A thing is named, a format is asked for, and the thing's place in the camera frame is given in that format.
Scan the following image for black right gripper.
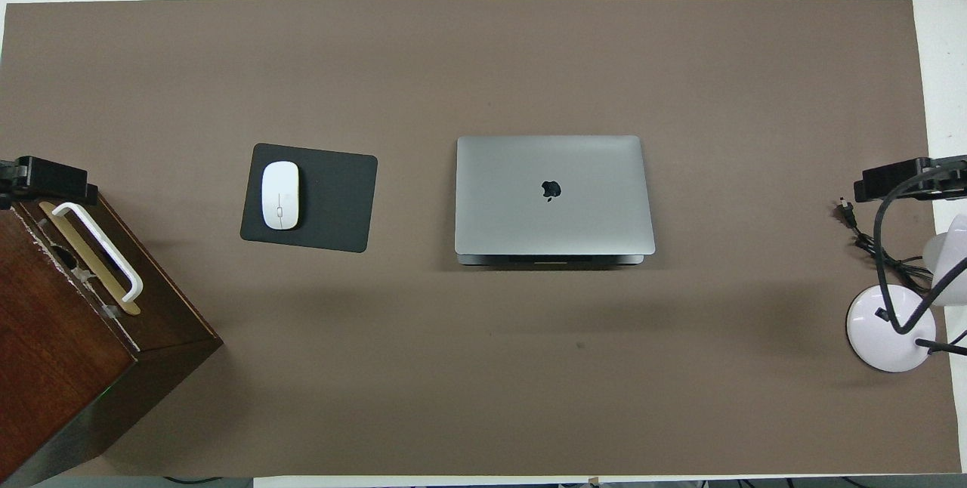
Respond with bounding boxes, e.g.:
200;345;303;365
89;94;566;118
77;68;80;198
854;156;967;202

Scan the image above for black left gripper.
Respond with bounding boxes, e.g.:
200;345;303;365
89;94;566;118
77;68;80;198
0;157;99;209

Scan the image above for silver grey laptop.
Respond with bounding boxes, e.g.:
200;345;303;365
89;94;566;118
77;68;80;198
454;134;657;267

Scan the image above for white desk lamp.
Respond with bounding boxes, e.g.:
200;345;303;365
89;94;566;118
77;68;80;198
846;215;967;373

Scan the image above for dark brown wooden box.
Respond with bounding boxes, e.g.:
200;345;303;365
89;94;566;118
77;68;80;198
0;197;224;487

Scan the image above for white computer mouse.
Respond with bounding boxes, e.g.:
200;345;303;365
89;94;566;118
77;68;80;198
261;161;301;231

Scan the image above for black mouse pad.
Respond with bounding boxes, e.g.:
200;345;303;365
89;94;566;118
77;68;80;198
239;143;378;254

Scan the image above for brown table mat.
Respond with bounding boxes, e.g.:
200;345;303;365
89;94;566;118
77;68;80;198
0;0;962;477

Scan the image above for black lamp power cable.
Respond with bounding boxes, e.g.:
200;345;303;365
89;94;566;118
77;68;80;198
837;199;934;294

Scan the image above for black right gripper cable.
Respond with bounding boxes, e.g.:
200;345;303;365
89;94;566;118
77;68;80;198
873;159;967;335

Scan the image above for white box handle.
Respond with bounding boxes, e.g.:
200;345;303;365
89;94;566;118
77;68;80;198
51;202;144;304

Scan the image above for brass handle plate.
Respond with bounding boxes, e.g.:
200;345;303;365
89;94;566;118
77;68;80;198
39;201;142;317

